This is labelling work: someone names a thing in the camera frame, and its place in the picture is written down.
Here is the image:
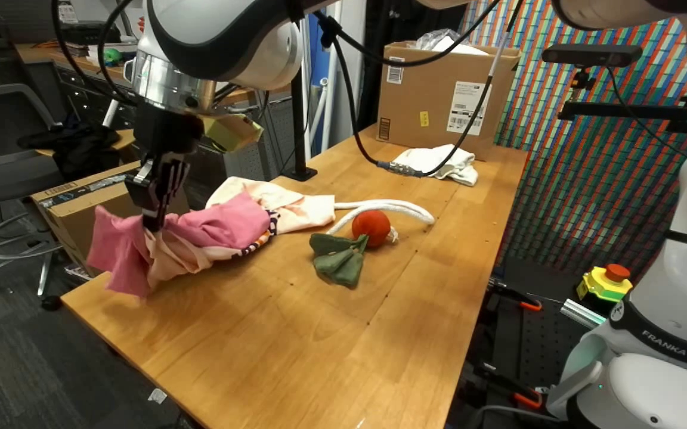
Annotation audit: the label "large cardboard box white label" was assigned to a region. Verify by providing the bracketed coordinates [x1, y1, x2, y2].
[378, 41, 522, 153]

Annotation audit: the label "black equipment cart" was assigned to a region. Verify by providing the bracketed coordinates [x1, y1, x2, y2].
[470, 271, 592, 429]

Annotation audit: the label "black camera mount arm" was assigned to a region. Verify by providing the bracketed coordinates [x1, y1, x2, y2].
[557, 66, 687, 136]

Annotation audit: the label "black bag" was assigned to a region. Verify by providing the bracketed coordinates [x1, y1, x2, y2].
[16, 122, 127, 179]

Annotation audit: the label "white towel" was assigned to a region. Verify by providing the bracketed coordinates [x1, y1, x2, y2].
[388, 140, 483, 187]

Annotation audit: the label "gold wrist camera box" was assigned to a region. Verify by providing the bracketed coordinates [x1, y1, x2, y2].
[199, 111, 267, 160]

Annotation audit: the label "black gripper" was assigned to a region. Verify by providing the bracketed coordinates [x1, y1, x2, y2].
[125, 105, 208, 234]

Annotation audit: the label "red plush toy green leaves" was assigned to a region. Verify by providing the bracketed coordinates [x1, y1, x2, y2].
[307, 208, 400, 290]

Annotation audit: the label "dark office chair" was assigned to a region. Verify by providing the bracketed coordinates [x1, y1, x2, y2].
[0, 81, 66, 210]

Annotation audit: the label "black camera bar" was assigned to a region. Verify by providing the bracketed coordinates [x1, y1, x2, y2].
[540, 43, 644, 70]

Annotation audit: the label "pink shirt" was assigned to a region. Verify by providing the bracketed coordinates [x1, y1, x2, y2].
[86, 187, 274, 299]

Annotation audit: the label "workbench with dark drawers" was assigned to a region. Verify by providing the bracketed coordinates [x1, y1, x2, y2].
[14, 39, 295, 199]

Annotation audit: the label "peach shirt with orange print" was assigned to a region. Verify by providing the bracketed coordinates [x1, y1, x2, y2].
[146, 174, 338, 290]

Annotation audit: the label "black pole stand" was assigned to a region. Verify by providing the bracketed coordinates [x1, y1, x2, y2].
[289, 15, 319, 183]

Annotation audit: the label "cardboard box with black tape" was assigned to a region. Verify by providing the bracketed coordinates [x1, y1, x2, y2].
[29, 160, 148, 276]

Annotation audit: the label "yellow red emergency stop button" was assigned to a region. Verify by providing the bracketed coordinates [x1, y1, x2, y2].
[576, 260, 638, 304]

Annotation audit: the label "clear plastic bag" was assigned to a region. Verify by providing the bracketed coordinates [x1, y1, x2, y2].
[413, 28, 492, 56]

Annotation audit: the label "white rope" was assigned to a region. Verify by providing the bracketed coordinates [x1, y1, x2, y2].
[325, 197, 437, 238]

